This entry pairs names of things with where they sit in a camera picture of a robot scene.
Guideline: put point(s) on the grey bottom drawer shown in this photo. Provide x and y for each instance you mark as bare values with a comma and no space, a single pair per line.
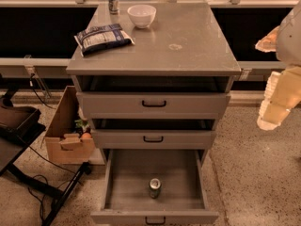
126,196

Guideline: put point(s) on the grey middle drawer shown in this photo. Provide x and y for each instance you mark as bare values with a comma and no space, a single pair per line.
153,139

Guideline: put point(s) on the white bowl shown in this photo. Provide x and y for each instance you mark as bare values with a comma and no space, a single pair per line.
141,16

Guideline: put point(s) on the cardboard box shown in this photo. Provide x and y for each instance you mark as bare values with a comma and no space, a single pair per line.
63,143

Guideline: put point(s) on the blue chip bag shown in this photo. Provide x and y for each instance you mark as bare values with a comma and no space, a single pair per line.
99,38

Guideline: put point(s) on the grey drawer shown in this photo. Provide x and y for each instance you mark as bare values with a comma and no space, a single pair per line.
153,139
126,196
126,105

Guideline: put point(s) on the grey top drawer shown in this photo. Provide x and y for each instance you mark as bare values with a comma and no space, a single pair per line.
126,105

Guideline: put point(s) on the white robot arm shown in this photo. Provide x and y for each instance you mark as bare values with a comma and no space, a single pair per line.
288,48

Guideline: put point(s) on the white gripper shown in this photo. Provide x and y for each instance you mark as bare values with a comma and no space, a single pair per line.
290,42

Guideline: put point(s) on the orange fruit in box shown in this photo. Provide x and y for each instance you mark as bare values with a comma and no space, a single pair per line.
86,135

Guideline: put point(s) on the black folding stand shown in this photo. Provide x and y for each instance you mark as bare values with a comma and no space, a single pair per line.
19,128

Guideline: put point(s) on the grey drawer cabinet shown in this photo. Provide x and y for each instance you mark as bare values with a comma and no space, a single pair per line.
183,51

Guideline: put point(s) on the green soda can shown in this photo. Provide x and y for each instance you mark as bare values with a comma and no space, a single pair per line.
155,187

